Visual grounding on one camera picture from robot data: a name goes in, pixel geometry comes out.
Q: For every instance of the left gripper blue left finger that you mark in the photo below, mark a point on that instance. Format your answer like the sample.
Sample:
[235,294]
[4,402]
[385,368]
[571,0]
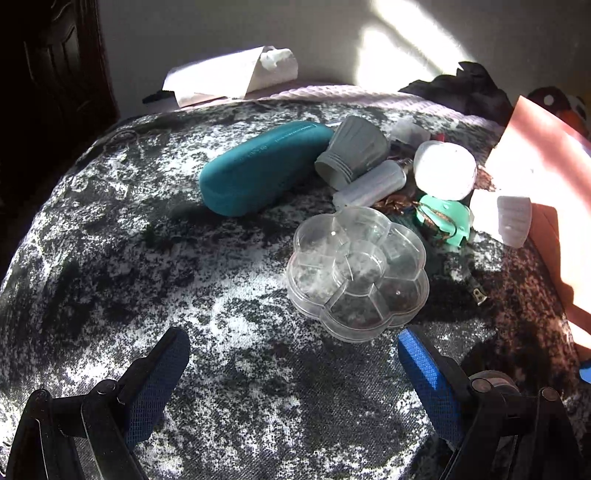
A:
[149,382]

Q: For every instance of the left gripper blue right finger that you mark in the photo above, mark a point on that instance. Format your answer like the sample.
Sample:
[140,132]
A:
[439,382]

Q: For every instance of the clear flower compartment box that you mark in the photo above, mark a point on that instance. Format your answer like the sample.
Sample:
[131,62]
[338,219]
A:
[358,273]

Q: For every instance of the mint green tape measure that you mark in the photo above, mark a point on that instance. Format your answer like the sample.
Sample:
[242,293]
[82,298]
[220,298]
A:
[449,221]

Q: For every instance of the white tube led bulb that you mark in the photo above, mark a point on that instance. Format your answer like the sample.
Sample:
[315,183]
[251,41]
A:
[380,182]

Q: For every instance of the white ribbed lamp shade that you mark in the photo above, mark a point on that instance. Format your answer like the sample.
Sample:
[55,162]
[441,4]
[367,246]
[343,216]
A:
[505,218]

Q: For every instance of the patterned bed cover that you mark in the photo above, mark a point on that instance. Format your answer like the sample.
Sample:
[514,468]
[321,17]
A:
[124,249]

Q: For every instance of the teal glasses case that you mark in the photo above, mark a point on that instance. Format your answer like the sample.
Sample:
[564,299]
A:
[250,176]

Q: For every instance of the pink storage box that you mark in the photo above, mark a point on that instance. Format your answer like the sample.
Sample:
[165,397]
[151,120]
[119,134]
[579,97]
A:
[542,157]

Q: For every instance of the black cloth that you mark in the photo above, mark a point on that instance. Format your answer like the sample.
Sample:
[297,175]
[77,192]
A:
[471,91]

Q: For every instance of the white string ball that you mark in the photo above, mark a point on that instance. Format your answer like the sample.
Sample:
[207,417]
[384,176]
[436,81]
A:
[444,170]

